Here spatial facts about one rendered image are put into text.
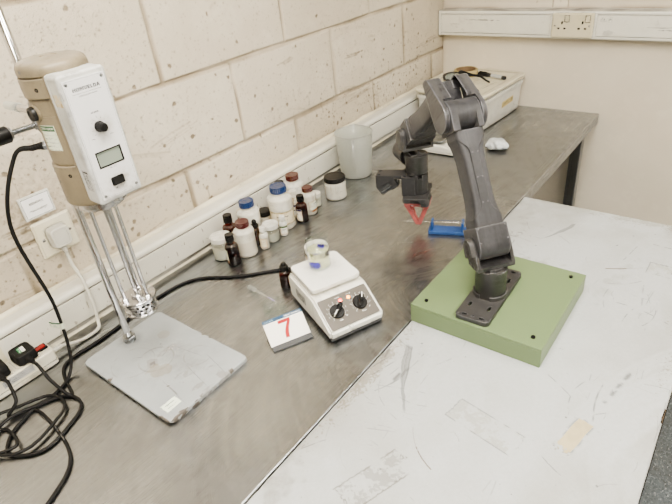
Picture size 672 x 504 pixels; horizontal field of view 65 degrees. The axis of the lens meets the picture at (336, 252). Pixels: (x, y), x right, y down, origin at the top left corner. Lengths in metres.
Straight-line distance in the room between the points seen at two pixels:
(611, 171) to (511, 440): 1.67
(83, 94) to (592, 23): 1.81
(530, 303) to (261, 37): 1.02
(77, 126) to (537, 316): 0.88
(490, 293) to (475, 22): 1.50
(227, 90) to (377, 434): 1.00
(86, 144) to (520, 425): 0.82
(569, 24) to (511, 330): 1.44
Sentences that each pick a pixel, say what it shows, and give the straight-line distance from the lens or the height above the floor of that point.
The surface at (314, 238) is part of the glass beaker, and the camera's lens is 1.19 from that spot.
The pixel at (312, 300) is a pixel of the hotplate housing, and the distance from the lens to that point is 1.14.
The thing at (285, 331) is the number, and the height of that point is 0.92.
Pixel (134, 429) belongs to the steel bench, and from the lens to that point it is 1.08.
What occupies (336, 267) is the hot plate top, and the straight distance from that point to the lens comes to 1.19.
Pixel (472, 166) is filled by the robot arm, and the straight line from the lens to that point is 1.09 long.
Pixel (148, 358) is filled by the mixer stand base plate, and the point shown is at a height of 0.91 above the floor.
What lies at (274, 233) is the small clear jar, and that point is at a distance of 1.48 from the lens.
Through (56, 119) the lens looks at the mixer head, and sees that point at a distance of 0.91.
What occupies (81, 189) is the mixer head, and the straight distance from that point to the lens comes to 0.94.
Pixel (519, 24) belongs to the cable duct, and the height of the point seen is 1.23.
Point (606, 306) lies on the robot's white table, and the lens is 1.26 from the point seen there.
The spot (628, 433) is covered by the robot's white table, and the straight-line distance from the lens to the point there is 1.02.
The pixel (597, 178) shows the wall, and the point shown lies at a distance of 2.48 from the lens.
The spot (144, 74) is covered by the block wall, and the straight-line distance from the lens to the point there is 1.38.
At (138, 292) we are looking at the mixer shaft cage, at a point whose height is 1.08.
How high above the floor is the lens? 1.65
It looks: 32 degrees down
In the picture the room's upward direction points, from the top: 7 degrees counter-clockwise
